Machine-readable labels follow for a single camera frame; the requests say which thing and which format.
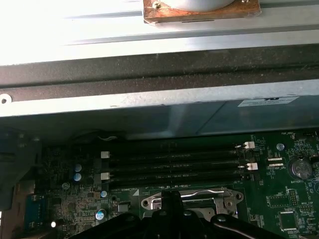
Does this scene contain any silver coin battery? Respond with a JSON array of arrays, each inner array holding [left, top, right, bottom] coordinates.
[[288, 157, 314, 180]]

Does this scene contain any metal locking lever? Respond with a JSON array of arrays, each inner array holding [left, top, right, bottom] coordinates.
[[178, 188, 226, 198]]

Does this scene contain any blue port connector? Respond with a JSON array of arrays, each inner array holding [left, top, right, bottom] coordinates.
[[24, 194, 48, 231]]

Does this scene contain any black PC case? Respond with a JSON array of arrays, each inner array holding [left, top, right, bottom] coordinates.
[[0, 43, 319, 239]]

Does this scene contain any white label sticker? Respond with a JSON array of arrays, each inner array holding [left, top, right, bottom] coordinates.
[[237, 96, 299, 108]]

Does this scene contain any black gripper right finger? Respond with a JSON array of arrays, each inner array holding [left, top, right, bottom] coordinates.
[[172, 190, 281, 239]]

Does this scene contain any metal socket cover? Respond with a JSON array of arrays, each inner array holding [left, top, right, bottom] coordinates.
[[147, 194, 226, 220]]

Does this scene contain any green motherboard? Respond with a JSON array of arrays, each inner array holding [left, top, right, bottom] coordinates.
[[24, 133, 319, 239]]

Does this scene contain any CPU socket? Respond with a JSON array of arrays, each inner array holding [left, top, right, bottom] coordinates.
[[141, 188, 245, 220]]

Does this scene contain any brown base plate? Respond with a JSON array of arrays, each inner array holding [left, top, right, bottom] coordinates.
[[142, 0, 261, 25]]

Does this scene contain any black square chip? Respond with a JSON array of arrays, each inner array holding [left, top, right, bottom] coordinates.
[[278, 210, 299, 232]]

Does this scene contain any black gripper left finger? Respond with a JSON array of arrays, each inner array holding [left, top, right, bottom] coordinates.
[[67, 190, 175, 239]]

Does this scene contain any silver CPU plate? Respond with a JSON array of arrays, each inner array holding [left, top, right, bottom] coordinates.
[[183, 202, 215, 219]]

